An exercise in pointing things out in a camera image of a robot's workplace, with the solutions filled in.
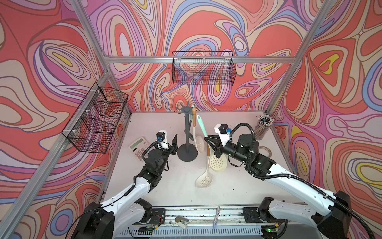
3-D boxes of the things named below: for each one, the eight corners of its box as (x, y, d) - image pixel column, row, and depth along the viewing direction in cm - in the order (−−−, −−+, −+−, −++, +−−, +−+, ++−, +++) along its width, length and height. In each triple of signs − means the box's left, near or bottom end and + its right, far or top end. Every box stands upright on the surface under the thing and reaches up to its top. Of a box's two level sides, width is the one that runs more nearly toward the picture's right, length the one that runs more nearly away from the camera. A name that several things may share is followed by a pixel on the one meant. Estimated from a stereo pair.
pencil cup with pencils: (256, 141, 103) (264, 126, 90) (247, 130, 109) (254, 114, 97) (266, 138, 104) (276, 122, 92) (257, 127, 111) (265, 111, 98)
